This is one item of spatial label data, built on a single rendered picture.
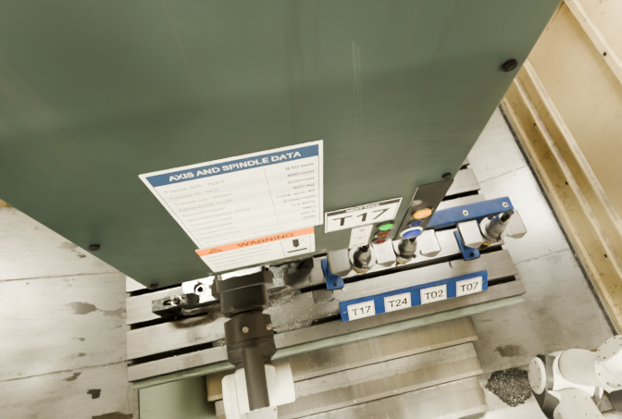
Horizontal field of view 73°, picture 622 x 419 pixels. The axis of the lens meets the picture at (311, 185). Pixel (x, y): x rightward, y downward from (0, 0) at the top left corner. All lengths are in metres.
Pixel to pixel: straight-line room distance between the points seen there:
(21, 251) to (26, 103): 1.54
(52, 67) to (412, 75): 0.24
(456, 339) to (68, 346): 1.29
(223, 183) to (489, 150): 1.43
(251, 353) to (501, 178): 1.20
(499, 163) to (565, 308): 0.54
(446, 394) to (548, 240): 0.61
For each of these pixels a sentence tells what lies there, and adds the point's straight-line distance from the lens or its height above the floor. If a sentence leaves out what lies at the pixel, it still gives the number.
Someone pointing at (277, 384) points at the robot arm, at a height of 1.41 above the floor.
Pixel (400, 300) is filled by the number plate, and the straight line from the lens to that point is 1.31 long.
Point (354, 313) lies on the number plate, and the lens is 1.29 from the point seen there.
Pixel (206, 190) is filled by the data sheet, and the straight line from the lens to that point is 0.42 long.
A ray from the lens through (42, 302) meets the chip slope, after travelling 1.77.
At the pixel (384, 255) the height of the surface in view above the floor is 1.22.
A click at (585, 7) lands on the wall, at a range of 1.43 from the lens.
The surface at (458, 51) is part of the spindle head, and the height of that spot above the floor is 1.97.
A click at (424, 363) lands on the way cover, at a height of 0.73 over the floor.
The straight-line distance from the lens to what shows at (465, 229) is 1.11.
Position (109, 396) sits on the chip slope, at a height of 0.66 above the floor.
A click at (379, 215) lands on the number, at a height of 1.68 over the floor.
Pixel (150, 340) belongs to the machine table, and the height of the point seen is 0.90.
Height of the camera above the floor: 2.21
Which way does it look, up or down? 64 degrees down
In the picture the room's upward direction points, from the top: 3 degrees counter-clockwise
